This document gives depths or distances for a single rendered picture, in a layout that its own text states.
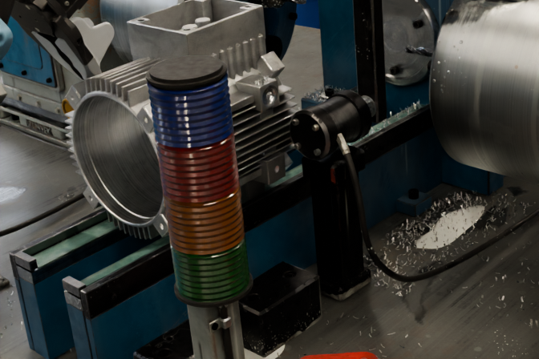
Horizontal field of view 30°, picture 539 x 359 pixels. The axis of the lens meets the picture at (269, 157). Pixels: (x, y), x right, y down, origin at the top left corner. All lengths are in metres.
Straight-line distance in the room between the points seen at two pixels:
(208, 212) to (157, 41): 0.40
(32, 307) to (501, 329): 0.52
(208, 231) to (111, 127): 0.45
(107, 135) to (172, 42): 0.16
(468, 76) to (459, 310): 0.27
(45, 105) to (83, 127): 0.58
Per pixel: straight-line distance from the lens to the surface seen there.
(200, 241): 0.77
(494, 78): 1.10
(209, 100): 0.73
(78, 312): 1.08
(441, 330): 1.16
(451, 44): 1.13
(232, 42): 1.13
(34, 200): 1.57
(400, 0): 1.42
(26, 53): 1.73
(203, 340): 0.84
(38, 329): 1.18
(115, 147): 1.20
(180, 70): 0.74
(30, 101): 1.79
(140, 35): 1.14
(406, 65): 1.44
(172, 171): 0.75
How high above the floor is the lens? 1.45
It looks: 24 degrees down
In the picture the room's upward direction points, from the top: 5 degrees counter-clockwise
